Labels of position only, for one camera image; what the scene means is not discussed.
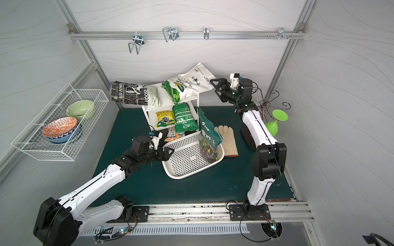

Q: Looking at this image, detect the beige work glove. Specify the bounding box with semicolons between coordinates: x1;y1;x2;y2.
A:
214;126;239;157

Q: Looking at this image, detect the white two-tier shelf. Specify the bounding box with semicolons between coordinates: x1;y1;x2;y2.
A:
142;83;200;132

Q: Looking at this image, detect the light green bowl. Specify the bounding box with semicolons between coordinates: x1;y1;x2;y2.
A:
66;100;95;122

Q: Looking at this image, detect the white green fertilizer bag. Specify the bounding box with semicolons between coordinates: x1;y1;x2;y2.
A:
161;63;216;105

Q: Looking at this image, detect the white perforated plastic basket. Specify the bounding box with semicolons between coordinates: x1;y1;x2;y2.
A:
162;131;225;180

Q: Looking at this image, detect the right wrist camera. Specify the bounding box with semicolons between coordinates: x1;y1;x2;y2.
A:
230;73;240;91

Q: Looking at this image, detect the white wire wall basket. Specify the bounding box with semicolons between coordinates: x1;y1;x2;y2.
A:
11;84;109;162

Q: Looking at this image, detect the white slotted cable duct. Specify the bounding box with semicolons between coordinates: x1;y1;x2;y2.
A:
82;223;250;237

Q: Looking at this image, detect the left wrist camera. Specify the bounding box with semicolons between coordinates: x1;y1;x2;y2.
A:
149;130;163;150

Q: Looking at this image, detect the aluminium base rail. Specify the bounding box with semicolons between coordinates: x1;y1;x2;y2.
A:
135;201;315;224

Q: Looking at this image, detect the black white soil bag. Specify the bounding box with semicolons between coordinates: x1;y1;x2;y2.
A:
110;81;161;107

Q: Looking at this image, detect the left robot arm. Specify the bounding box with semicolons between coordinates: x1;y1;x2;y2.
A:
33;130;174;246

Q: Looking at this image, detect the bronze curly wire stand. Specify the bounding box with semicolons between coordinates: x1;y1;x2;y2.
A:
255;89;292;122

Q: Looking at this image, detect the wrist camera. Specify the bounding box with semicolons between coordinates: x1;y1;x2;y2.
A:
230;73;240;91
149;130;163;150

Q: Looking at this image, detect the orange white small bag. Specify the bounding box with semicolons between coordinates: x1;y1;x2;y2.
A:
165;127;179;142

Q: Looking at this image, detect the orange patterned bowl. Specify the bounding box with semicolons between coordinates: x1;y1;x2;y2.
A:
41;117;78;137

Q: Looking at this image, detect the dark green table mat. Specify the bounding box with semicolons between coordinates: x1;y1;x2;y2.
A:
92;106;254;207

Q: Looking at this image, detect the dark green fertilizer bag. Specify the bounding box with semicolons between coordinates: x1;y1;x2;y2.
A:
198;108;223;164

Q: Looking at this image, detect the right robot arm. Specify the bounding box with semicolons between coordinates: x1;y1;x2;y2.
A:
210;76;287;214

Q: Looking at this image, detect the blue bowl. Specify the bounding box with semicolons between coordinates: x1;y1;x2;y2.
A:
47;128;81;144

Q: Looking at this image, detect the green white-striped fertilizer bag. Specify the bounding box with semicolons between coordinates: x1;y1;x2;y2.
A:
172;103;199;133

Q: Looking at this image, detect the yellow green seed bag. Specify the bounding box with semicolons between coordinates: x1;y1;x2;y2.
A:
156;110;176;128

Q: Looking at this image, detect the black object bottom right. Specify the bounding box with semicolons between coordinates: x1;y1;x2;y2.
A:
362;233;394;246

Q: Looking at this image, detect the green plastic goblet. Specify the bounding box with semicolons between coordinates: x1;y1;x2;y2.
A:
265;109;289;137

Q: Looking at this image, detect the metal double hook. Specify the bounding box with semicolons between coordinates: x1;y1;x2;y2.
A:
128;32;145;54

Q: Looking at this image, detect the aluminium top rail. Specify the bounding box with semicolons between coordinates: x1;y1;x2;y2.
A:
69;30;306;41

